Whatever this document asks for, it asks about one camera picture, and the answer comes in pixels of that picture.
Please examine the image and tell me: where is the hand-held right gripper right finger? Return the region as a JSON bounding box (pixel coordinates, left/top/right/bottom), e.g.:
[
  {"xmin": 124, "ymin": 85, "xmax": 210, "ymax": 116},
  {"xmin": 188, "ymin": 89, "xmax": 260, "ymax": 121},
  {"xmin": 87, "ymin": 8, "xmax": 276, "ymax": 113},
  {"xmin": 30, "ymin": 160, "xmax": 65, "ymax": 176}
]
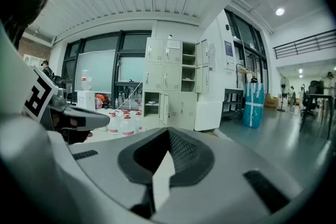
[{"xmin": 157, "ymin": 127, "xmax": 304, "ymax": 223}]

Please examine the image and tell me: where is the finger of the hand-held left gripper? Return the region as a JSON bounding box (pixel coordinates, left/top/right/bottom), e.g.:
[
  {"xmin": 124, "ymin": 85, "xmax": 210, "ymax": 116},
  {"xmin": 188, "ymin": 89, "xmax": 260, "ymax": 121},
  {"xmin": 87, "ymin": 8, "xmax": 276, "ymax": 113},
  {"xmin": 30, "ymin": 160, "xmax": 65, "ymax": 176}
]
[{"xmin": 64, "ymin": 105, "xmax": 110, "ymax": 131}]

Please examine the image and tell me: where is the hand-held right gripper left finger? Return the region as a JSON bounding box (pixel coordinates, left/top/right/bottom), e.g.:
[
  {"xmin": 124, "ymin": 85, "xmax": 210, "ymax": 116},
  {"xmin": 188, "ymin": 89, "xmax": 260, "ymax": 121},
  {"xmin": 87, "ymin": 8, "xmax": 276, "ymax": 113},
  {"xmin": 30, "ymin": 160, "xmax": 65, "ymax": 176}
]
[{"xmin": 68, "ymin": 127, "xmax": 169, "ymax": 219}]

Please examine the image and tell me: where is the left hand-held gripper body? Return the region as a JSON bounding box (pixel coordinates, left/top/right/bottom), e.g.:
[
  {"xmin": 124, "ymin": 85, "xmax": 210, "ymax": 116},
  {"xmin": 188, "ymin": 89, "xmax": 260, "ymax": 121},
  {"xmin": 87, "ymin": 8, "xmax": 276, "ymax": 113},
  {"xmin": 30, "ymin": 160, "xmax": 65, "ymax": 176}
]
[{"xmin": 22, "ymin": 65, "xmax": 68, "ymax": 131}]

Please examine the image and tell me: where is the grey metal locker cabinet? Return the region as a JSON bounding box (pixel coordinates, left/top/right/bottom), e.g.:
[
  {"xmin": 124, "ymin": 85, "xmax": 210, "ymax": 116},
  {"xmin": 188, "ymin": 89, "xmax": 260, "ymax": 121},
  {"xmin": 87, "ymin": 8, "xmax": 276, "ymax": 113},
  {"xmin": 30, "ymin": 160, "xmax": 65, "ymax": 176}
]
[{"xmin": 143, "ymin": 37, "xmax": 198, "ymax": 131}]

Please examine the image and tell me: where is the person's left hand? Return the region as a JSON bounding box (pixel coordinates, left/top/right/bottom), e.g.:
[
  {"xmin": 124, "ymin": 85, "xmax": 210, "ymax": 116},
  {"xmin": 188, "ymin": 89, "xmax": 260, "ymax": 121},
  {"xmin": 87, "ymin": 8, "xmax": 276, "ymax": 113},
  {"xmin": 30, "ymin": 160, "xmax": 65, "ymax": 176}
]
[{"xmin": 52, "ymin": 112, "xmax": 94, "ymax": 145}]

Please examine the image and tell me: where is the orange black bag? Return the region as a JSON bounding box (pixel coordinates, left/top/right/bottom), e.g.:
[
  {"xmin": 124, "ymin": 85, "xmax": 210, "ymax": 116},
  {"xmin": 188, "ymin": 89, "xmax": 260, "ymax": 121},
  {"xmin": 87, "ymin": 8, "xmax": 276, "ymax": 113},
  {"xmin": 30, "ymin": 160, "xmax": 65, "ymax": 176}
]
[{"xmin": 96, "ymin": 93, "xmax": 111, "ymax": 108}]

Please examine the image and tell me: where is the white water dispenser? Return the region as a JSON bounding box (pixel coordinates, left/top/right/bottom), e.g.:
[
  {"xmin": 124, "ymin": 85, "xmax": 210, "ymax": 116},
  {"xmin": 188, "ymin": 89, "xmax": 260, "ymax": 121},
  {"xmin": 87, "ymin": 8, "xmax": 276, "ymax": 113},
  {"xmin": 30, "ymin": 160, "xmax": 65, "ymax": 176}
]
[{"xmin": 77, "ymin": 90, "xmax": 96, "ymax": 111}]

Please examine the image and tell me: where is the large clear water bottle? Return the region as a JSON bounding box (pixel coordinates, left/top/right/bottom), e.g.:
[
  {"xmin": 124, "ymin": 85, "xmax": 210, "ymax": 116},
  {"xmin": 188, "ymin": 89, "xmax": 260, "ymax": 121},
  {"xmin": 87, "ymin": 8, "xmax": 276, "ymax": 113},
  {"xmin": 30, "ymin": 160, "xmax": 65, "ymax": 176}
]
[{"xmin": 80, "ymin": 69, "xmax": 93, "ymax": 91}]

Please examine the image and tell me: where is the white boxy appliance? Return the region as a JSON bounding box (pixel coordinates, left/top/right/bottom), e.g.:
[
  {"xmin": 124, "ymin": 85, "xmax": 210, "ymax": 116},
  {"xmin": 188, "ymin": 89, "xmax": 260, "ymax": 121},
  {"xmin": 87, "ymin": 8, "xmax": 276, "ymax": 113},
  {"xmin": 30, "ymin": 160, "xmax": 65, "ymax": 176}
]
[{"xmin": 194, "ymin": 91, "xmax": 226, "ymax": 132}]

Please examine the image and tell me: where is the blue wrapped bundle white tape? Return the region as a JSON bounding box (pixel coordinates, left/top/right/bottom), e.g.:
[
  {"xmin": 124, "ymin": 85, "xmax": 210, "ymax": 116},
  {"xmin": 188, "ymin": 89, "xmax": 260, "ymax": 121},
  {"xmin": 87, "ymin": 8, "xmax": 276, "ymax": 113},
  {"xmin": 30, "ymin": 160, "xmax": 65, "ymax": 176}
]
[{"xmin": 243, "ymin": 82, "xmax": 265, "ymax": 129}]

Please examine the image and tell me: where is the black framed window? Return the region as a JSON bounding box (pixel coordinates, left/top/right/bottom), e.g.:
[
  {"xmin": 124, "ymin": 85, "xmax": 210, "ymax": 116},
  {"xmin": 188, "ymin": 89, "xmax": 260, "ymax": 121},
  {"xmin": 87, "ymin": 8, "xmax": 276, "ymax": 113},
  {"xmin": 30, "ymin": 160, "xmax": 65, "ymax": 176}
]
[{"xmin": 61, "ymin": 30, "xmax": 153, "ymax": 111}]

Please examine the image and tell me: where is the black metal table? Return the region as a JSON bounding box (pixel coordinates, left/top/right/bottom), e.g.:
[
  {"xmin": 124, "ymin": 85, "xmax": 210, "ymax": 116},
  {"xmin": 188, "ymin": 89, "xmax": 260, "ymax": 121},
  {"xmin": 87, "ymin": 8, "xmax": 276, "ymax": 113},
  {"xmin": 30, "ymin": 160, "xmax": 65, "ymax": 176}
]
[{"xmin": 222, "ymin": 88, "xmax": 245, "ymax": 121}]

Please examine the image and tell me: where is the cardboard box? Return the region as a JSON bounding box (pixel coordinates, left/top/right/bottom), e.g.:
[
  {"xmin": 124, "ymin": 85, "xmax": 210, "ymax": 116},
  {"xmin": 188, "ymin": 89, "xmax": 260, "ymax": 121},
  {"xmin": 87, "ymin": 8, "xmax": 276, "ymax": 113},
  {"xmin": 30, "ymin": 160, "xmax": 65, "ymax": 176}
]
[{"xmin": 264, "ymin": 93, "xmax": 280, "ymax": 110}]

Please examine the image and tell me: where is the black standing fan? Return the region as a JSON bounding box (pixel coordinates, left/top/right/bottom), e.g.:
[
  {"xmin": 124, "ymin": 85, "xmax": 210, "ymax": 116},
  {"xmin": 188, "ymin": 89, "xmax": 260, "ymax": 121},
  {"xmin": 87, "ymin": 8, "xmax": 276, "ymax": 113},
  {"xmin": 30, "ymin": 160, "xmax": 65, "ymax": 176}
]
[{"xmin": 277, "ymin": 76, "xmax": 291, "ymax": 113}]

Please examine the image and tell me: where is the black office chair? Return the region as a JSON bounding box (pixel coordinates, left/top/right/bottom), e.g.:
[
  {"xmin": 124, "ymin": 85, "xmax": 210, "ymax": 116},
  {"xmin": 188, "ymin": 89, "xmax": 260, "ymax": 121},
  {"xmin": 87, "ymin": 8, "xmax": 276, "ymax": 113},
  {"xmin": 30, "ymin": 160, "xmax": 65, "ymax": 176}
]
[{"xmin": 300, "ymin": 86, "xmax": 316, "ymax": 119}]

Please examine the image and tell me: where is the black desk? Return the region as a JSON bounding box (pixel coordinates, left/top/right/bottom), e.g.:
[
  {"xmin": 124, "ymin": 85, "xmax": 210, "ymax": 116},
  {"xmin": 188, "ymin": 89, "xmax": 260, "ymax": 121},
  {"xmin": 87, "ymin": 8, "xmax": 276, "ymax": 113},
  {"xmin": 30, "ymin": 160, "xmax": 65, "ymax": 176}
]
[{"xmin": 300, "ymin": 93, "xmax": 334, "ymax": 140}]

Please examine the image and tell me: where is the black railing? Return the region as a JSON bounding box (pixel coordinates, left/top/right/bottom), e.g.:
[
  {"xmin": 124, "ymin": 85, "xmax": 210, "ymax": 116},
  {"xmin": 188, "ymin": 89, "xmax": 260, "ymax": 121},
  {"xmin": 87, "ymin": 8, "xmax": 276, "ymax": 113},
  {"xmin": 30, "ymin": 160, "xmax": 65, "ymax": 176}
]
[{"xmin": 272, "ymin": 29, "xmax": 336, "ymax": 60}]

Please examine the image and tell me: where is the clear water jug red handle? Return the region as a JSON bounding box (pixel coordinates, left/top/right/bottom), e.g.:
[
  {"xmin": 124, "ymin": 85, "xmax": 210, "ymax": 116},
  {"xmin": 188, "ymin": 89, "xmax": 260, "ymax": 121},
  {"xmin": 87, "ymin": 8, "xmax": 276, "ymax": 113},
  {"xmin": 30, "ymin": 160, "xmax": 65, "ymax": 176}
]
[
  {"xmin": 120, "ymin": 111, "xmax": 136, "ymax": 137},
  {"xmin": 134, "ymin": 109, "xmax": 144, "ymax": 132},
  {"xmin": 107, "ymin": 111, "xmax": 120, "ymax": 135}
]

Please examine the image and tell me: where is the white wall shelf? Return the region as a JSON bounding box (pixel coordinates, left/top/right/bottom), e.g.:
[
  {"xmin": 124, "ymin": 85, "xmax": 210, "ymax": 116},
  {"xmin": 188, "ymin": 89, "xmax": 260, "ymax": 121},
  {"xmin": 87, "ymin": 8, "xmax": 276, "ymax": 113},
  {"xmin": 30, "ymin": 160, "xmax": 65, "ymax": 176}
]
[{"xmin": 23, "ymin": 54, "xmax": 45, "ymax": 68}]

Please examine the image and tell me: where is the white cord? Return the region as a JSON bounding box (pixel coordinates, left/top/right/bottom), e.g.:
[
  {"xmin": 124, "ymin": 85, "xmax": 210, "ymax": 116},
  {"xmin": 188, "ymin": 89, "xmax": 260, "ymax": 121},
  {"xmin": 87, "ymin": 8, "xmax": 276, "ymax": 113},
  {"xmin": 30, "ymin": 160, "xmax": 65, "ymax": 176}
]
[{"xmin": 117, "ymin": 80, "xmax": 144, "ymax": 110}]

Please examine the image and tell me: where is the blue wall poster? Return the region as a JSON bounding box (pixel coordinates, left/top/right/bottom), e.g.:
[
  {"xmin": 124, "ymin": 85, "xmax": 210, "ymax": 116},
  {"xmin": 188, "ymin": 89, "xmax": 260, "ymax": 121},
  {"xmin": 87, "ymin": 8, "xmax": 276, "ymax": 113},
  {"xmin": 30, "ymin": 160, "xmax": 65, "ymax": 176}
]
[{"xmin": 224, "ymin": 40, "xmax": 235, "ymax": 58}]

